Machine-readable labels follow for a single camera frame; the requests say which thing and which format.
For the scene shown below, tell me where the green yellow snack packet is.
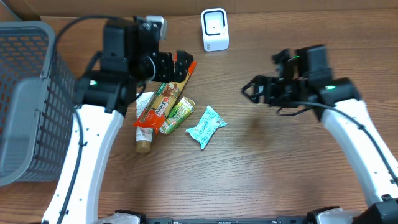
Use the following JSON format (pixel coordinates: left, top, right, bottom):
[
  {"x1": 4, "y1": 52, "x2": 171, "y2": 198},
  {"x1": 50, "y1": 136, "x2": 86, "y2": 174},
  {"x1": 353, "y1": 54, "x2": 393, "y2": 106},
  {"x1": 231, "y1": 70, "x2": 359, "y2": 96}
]
[{"x1": 160, "y1": 96, "x2": 195, "y2": 135}]

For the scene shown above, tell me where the red spaghetti packet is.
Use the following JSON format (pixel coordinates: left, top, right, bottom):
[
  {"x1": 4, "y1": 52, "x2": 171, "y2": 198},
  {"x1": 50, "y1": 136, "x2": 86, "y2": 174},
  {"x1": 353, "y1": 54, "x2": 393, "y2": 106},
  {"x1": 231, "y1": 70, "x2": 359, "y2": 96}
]
[{"x1": 134, "y1": 60, "x2": 197, "y2": 134}]

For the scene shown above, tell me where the mint green wipes packet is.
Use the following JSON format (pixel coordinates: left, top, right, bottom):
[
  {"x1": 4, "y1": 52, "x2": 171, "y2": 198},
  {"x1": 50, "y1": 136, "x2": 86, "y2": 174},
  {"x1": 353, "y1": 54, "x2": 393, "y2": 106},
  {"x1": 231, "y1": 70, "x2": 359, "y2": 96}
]
[{"x1": 185, "y1": 106, "x2": 227, "y2": 150}]

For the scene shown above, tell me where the white Pantene conditioner tube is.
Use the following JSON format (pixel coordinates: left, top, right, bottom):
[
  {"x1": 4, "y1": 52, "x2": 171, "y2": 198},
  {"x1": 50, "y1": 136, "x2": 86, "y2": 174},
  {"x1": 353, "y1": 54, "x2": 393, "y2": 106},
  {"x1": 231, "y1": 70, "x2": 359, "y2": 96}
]
[{"x1": 135, "y1": 92, "x2": 153, "y2": 154}]

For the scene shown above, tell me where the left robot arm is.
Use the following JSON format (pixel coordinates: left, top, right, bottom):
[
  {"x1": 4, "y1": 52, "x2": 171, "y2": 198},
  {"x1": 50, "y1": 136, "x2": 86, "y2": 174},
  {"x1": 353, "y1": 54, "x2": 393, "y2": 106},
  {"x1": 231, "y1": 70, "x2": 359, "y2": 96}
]
[{"x1": 42, "y1": 16, "x2": 195, "y2": 223}]

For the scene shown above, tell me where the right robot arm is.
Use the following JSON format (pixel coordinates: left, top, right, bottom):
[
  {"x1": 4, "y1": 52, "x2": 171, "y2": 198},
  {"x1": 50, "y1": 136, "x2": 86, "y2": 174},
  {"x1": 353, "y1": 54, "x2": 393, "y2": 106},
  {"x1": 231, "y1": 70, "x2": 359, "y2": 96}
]
[{"x1": 241, "y1": 45, "x2": 397, "y2": 223}]

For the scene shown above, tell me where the white barcode scanner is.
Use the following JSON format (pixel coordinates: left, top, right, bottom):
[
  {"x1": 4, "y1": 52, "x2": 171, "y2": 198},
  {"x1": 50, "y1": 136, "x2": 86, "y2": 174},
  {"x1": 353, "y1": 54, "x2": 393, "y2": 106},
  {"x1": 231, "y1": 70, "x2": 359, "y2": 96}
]
[{"x1": 201, "y1": 8, "x2": 229, "y2": 52}]

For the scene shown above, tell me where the grey plastic shopping basket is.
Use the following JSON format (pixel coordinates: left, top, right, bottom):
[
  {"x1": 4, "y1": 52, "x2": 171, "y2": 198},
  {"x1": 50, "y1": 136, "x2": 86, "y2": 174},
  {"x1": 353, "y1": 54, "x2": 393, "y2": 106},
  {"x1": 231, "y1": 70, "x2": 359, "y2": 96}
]
[{"x1": 1, "y1": 21, "x2": 74, "y2": 186}]

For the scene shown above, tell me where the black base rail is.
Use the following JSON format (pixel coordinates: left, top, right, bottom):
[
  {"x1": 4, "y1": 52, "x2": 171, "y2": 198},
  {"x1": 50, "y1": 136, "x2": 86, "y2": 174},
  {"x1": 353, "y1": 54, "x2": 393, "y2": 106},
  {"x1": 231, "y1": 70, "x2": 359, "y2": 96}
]
[{"x1": 92, "y1": 206, "x2": 339, "y2": 224}]

